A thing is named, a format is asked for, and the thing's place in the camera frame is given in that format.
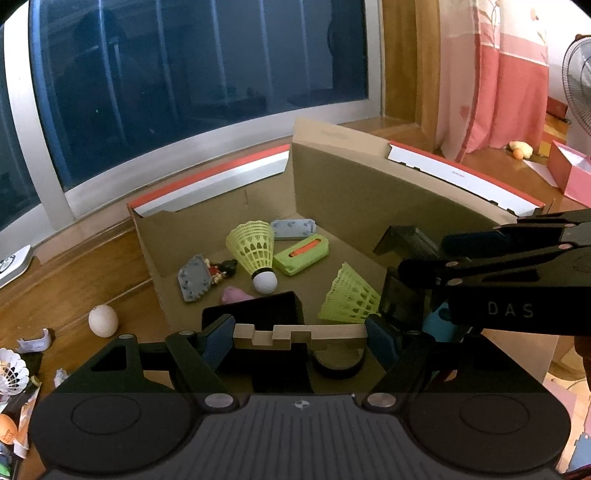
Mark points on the small printed orange ball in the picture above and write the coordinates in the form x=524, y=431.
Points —
x=7, y=428

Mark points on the dark translucent plastic box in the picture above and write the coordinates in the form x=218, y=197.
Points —
x=404, y=302

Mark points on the small dark red box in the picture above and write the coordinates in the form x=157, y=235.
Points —
x=556, y=108

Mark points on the pink white curtain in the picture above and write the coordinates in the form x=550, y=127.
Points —
x=508, y=69

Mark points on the white egg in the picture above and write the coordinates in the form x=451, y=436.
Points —
x=103, y=321

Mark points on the grey hexagonal plastic part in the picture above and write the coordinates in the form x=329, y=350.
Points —
x=195, y=277

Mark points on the small black red toy figure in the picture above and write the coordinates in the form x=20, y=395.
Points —
x=222, y=269

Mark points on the large dark window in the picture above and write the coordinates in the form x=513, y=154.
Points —
x=184, y=69

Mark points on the notched wooden block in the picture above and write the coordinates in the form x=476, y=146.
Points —
x=300, y=336

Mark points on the white feather shuttlecock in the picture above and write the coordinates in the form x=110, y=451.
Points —
x=11, y=374

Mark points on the green case with orange insert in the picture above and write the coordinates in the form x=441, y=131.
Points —
x=302, y=256

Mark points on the yellow orange toy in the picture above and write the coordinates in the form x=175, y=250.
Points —
x=521, y=150

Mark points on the yellow-green plastic shuttlecock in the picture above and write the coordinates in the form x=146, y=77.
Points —
x=348, y=297

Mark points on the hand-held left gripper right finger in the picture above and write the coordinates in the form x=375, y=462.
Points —
x=381, y=344

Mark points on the white plastic scrap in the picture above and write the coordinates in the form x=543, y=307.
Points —
x=34, y=342

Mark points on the yellow-green shuttlecock with white cork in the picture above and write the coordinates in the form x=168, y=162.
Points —
x=251, y=244

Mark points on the standing fan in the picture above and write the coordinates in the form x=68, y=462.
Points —
x=579, y=78

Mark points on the small crumpled paper scrap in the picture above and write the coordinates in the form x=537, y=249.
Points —
x=61, y=377

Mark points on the black foam block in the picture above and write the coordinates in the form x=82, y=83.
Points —
x=268, y=309

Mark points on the wooden desktop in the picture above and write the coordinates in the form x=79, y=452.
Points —
x=92, y=277

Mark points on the cardboard box with red-white flaps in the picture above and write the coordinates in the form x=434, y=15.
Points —
x=351, y=184

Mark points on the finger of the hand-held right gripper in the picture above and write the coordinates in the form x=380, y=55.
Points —
x=475, y=240
x=425, y=272

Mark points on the grey-blue flat plastic plate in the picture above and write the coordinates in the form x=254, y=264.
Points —
x=293, y=229

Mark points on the light blue plastic object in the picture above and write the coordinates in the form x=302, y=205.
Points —
x=441, y=325

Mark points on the pink gift box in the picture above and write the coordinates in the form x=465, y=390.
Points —
x=570, y=173

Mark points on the black round base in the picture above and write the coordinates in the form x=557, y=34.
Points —
x=337, y=369

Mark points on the snack wrapper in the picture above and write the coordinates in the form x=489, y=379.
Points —
x=25, y=415

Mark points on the pink plastic piece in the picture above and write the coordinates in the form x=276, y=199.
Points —
x=236, y=295

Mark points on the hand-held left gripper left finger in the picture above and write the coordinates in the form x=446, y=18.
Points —
x=217, y=344

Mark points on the white router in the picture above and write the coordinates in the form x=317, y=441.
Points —
x=13, y=265

